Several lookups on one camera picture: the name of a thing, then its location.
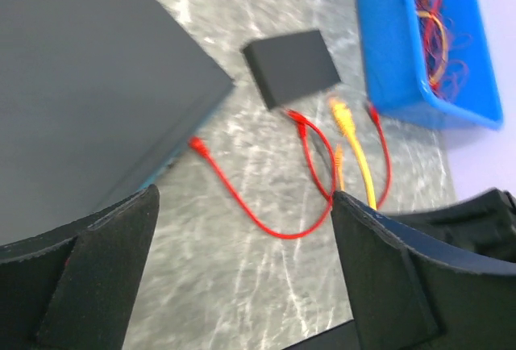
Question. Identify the large black network switch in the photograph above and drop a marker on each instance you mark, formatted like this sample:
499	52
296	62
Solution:
96	97

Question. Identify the small black network switch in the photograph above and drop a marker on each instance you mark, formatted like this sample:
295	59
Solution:
288	67

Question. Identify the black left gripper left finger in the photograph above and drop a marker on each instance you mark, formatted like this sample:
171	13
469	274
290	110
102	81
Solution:
74	287

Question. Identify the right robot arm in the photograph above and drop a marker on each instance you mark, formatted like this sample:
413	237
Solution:
484	224

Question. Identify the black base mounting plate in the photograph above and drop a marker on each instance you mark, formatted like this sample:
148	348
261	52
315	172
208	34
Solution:
341	337

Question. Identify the blue plastic bin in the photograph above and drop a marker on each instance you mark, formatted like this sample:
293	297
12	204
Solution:
395	68

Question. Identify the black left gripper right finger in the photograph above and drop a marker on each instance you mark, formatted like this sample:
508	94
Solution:
409	290

